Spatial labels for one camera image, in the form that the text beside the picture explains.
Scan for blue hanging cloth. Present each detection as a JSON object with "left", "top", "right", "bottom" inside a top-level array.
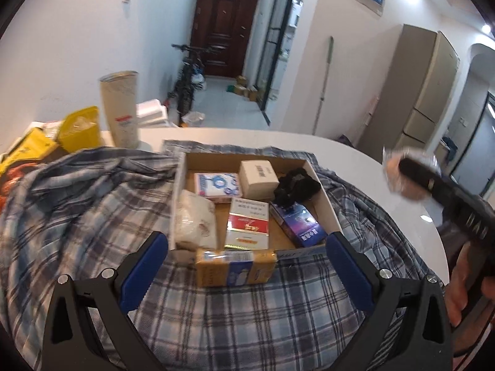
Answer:
[{"left": 443, "top": 136, "right": 458, "bottom": 163}]

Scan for tall beige tumbler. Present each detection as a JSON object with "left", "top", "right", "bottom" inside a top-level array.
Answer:
[{"left": 99, "top": 70, "right": 140, "bottom": 149}]

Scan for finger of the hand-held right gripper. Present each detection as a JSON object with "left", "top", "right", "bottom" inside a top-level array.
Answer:
[{"left": 398, "top": 156, "right": 443, "bottom": 198}]

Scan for yellow translucent container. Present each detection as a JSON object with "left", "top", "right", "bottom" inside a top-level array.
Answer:
[{"left": 58, "top": 106, "right": 102, "bottom": 153}]

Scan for red and white cigarette box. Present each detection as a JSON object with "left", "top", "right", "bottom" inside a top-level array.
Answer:
[{"left": 224, "top": 197, "right": 270, "bottom": 251}]

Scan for yellow plastic bag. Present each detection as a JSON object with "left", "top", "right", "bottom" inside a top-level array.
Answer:
[{"left": 0, "top": 127, "right": 58, "bottom": 174}]

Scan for clear plastic bag on floor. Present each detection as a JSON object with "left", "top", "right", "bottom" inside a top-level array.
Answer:
[{"left": 180, "top": 111, "right": 205, "bottom": 127}]

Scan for gold packet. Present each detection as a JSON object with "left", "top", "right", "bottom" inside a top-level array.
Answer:
[{"left": 194, "top": 248, "right": 278, "bottom": 288}]

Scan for dark red entrance door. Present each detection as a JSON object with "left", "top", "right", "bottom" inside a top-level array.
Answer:
[{"left": 189, "top": 0, "right": 260, "bottom": 78}]

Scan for small cardboard boxes by door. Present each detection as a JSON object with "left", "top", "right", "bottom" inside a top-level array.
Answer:
[{"left": 226, "top": 75, "right": 259, "bottom": 101}]

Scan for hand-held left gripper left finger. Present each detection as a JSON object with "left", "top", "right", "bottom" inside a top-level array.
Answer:
[{"left": 41, "top": 231, "right": 170, "bottom": 371}]

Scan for blue plaid shirt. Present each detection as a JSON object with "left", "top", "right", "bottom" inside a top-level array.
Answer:
[{"left": 0, "top": 139, "right": 451, "bottom": 371}]

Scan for shallow cardboard box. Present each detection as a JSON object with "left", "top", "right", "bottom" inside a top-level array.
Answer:
[{"left": 168, "top": 151, "right": 337, "bottom": 265}]

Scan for orange red plastic bag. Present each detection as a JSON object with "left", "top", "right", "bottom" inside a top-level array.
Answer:
[{"left": 0, "top": 162, "right": 33, "bottom": 203}]

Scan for black framed glass door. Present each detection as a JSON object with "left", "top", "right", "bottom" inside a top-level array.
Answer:
[{"left": 257, "top": 0, "right": 310, "bottom": 126}]

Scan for white and blue packet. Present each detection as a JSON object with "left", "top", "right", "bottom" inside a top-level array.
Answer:
[{"left": 193, "top": 172, "right": 244, "bottom": 204}]

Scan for white box with barcode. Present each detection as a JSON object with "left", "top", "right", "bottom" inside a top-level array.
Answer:
[{"left": 237, "top": 160, "right": 280, "bottom": 202}]

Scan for white tissue packet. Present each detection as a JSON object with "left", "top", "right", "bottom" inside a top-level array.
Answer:
[{"left": 170, "top": 189, "right": 218, "bottom": 251}]

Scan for black pouch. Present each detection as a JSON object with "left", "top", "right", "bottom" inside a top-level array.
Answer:
[{"left": 273, "top": 168, "right": 321, "bottom": 207}]

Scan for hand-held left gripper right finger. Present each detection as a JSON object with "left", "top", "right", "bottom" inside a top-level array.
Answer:
[{"left": 326, "top": 231, "right": 454, "bottom": 371}]

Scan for white foam box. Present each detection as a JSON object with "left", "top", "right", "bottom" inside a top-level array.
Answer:
[{"left": 136, "top": 99, "right": 171, "bottom": 128}]

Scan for pink puff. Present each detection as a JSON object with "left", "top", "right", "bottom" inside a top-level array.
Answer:
[{"left": 382, "top": 147, "right": 439, "bottom": 202}]

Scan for black bicycle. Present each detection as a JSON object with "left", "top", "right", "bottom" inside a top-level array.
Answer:
[{"left": 167, "top": 44, "right": 225, "bottom": 114}]

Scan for person's right hand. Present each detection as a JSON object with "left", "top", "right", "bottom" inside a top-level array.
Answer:
[{"left": 445, "top": 241, "right": 484, "bottom": 327}]

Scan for beige refrigerator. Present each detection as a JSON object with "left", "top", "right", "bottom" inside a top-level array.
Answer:
[{"left": 358, "top": 24, "right": 461, "bottom": 163}]

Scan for purple cigarette box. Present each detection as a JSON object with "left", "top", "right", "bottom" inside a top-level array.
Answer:
[{"left": 269, "top": 201, "right": 329, "bottom": 249}]

